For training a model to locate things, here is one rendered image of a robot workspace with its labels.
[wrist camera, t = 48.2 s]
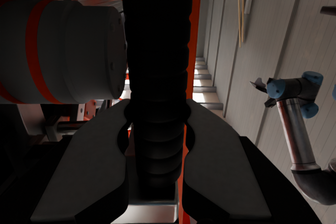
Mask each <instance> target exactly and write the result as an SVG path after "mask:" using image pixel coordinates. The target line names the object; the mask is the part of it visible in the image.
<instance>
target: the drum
mask: <svg viewBox="0 0 336 224"><path fill-rule="evenodd" d="M126 49H127V45H126V40H125V33H124V27H123V23H122V19H121V16H120V14H119V12H118V10H117V9H116V8H115V7H114V6H83V5H82V4H81V3H80V2H79V1H76V0H0V104H86V103H88V102H89V101H90V100H118V99H119V98H120V97H121V96H122V94H123V91H124V88H125V82H126V78H127V74H126V71H127V54H126Z"/></svg>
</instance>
